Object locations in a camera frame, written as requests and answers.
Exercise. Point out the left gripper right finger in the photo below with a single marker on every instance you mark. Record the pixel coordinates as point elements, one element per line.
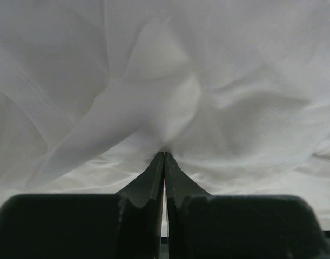
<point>179,187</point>

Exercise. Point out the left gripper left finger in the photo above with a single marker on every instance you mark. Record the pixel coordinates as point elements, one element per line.
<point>140,216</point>

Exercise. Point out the white t shirt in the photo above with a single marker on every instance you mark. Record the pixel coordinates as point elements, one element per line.
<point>237,91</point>

